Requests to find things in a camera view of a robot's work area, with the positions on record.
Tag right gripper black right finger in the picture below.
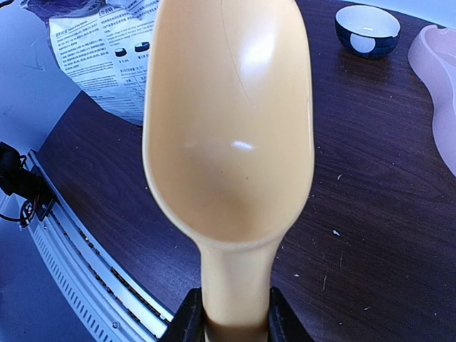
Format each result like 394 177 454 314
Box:
267 286 314 342

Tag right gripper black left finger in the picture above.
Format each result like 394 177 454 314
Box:
163 288 203 342

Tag yellow plastic scoop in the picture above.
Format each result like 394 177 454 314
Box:
142 1 314 341

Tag purple pet food bag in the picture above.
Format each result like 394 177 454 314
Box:
21 0 159 125

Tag pink double pet feeder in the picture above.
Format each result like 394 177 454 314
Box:
408 24 455 173

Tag black and white ceramic bowl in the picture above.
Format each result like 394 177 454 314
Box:
334 5 401 59

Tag front aluminium rail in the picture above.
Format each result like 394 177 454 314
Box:
24 150 173 341

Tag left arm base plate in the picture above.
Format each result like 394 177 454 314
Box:
1 142 57 228

